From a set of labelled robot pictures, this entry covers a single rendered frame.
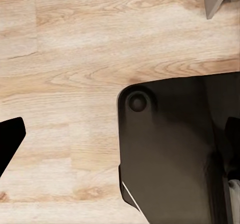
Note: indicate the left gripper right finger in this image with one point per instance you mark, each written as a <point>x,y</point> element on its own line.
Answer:
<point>232,133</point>

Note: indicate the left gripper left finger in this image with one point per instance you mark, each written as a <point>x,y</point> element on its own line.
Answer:
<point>12,133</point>

